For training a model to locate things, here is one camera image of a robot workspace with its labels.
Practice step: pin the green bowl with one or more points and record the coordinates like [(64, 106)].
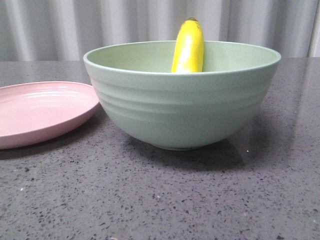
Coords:
[(180, 111)]

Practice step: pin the yellow banana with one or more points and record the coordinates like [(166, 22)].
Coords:
[(189, 48)]

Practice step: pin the pink plate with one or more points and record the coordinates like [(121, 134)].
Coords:
[(35, 112)]

